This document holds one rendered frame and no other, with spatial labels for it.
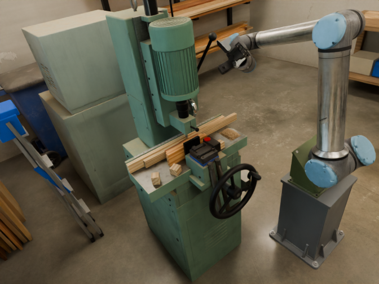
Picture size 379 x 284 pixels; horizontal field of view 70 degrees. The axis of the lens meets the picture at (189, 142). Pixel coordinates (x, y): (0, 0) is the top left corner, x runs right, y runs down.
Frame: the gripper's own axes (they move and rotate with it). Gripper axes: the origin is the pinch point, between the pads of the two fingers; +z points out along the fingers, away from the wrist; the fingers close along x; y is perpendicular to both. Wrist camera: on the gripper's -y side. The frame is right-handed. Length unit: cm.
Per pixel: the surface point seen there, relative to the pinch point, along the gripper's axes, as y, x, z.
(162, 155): -52, 19, 6
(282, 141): -28, 42, -175
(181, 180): -48, 35, 9
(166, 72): -20.1, -2.7, 21.1
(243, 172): -37, 48, -38
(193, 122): -30.9, 15.0, 0.3
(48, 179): -127, -14, 9
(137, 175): -62, 22, 17
